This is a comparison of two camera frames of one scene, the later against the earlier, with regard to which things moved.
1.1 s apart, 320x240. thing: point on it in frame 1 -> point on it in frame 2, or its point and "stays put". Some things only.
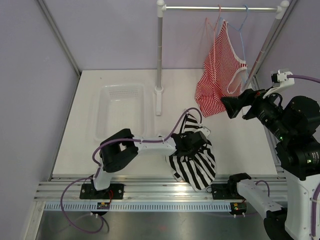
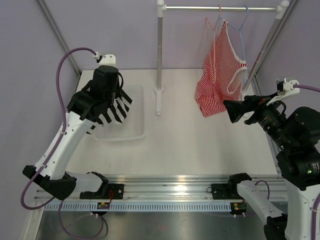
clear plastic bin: (120, 107) stays put
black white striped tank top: (199, 168) -> (116, 111)
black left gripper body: (191, 152) -> (109, 97)
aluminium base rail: (139, 188) stays put
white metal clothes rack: (161, 7) stays put
